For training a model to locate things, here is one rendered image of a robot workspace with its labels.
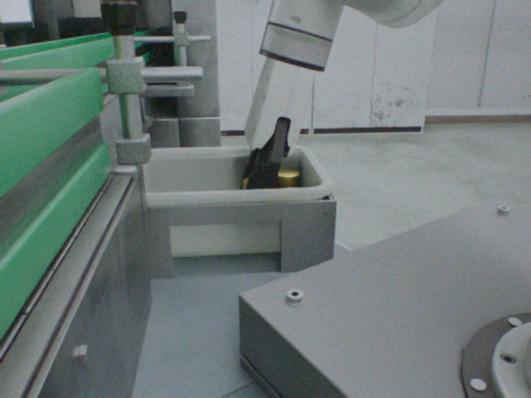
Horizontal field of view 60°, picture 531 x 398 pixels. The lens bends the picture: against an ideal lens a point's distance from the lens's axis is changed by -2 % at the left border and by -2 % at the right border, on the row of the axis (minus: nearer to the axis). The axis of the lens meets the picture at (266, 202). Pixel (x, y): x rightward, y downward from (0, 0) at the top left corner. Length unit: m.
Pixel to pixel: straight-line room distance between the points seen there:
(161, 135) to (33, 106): 1.04
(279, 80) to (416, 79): 3.90
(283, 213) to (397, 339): 0.20
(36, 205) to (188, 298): 0.24
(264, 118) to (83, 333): 0.32
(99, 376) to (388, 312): 0.19
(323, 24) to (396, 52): 3.77
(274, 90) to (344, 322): 0.26
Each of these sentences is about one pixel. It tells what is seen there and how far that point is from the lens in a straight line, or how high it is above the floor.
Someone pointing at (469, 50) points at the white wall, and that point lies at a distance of 5.07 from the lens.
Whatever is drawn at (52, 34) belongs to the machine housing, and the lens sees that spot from 1.25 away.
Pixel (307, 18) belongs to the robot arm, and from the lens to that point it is 0.50.
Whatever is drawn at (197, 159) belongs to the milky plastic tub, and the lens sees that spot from 0.60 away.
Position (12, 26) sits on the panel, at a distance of 0.93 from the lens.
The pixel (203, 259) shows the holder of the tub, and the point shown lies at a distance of 0.48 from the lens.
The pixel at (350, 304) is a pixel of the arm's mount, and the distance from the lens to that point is 0.33.
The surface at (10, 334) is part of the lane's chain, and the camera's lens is 0.22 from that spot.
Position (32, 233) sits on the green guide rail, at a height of 0.91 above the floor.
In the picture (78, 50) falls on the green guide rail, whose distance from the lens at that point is 0.68.
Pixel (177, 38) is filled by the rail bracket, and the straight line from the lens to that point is 1.02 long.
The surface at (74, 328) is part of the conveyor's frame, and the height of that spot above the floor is 0.87.
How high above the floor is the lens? 1.00
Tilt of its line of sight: 22 degrees down
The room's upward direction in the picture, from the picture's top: straight up
